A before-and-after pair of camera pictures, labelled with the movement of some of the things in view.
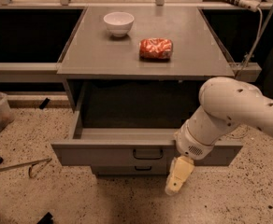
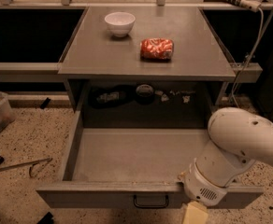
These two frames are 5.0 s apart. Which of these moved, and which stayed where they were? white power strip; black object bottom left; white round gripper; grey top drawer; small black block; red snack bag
Moved: grey top drawer; white round gripper
Stayed: small black block; white power strip; black object bottom left; red snack bag
